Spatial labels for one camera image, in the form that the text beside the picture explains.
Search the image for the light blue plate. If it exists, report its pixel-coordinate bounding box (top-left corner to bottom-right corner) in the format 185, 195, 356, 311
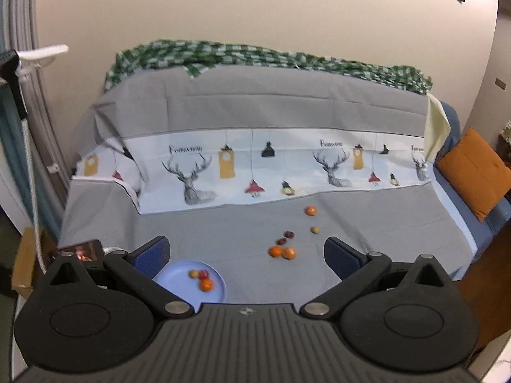
154, 260, 227, 304

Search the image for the blue sofa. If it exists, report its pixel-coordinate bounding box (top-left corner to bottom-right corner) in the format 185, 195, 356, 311
433, 101, 511, 249

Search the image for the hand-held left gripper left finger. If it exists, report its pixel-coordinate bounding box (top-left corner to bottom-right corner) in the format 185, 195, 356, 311
40, 236, 196, 317

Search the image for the white plastic hanger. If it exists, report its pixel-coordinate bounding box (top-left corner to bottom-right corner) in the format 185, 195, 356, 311
16, 44, 70, 81

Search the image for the grey deer-print sheet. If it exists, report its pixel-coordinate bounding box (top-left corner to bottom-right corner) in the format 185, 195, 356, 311
59, 64, 480, 304

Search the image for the teal curtain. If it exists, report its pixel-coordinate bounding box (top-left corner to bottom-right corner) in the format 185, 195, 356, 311
0, 82, 39, 229

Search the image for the black pole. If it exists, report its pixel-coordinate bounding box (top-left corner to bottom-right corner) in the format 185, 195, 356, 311
0, 49, 28, 119

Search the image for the orange pillow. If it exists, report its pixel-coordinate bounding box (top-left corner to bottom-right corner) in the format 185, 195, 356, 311
435, 128, 511, 223

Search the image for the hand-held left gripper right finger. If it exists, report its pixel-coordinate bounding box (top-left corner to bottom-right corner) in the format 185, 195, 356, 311
299, 237, 461, 317

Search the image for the green checked cloth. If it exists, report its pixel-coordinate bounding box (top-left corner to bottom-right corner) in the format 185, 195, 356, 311
103, 39, 434, 95

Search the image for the cardboard box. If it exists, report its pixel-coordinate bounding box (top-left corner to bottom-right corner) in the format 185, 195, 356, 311
11, 226, 57, 301

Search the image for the cream cloth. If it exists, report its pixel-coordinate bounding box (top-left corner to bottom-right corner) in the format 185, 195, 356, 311
423, 94, 451, 162

